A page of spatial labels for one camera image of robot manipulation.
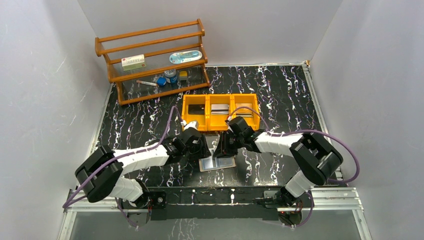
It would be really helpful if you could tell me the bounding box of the white tube stick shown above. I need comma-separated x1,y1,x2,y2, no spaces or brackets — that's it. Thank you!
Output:
136,80,158,87

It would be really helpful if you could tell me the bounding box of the white medicine box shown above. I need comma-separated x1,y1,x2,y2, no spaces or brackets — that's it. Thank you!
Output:
121,54,146,71

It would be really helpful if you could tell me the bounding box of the oval blue blister pack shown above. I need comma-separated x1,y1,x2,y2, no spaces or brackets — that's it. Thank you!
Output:
169,50,203,65

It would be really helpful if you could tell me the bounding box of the gold credit card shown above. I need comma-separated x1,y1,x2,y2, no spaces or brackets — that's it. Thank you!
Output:
235,102,254,118

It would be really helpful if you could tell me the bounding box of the black credit card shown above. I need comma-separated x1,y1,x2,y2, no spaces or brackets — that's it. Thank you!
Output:
187,104,206,115

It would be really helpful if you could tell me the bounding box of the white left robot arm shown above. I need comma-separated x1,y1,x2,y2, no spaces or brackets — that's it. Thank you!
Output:
74,122,212,208

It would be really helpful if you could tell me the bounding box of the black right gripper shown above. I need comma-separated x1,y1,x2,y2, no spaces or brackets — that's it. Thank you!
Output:
212,130,244,158

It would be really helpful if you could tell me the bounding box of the wooden shelf rack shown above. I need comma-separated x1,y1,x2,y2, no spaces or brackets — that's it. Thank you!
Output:
94,19,211,106

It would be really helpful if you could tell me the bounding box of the round silver tin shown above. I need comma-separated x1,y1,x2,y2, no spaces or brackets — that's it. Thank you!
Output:
164,69,178,84

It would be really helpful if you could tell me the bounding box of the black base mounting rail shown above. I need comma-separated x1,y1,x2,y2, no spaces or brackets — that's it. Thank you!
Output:
116,186,315,222

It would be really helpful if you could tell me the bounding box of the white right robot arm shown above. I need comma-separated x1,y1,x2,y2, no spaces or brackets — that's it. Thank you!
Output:
213,116,343,208

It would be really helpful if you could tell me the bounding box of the blue small container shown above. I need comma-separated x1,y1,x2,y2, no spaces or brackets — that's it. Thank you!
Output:
156,77,167,87

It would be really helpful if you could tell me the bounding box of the silver credit card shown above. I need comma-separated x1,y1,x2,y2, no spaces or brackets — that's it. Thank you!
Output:
210,103,230,115

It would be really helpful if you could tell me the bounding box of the yellow small box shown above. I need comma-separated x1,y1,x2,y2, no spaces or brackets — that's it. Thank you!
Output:
178,70,188,81

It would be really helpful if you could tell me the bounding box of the yellow three-compartment plastic bin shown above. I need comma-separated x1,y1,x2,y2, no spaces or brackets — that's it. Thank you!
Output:
181,93,260,132

